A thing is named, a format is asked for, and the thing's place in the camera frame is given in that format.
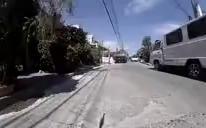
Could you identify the distant trees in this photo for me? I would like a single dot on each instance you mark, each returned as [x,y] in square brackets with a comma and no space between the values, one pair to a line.
[146,46]

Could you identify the dark vehicle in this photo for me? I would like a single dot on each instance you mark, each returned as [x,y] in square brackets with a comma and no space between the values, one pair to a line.
[120,59]

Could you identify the white van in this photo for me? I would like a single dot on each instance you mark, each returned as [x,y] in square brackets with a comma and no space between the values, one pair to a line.
[191,46]

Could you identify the grey concrete pavement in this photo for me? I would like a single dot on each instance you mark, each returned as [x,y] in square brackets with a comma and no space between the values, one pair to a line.
[41,88]

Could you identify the grey concrete road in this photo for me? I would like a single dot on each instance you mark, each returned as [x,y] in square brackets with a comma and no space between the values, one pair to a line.
[134,90]

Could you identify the pale vehicle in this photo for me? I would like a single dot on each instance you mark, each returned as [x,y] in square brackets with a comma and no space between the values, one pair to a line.
[134,59]

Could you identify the row of bushes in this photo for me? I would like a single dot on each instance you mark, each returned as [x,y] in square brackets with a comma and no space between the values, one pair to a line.
[57,50]

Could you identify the grey pole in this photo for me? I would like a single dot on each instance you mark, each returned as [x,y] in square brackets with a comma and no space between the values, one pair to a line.
[197,8]

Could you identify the white building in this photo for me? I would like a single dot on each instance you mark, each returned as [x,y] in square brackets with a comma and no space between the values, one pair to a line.
[90,39]

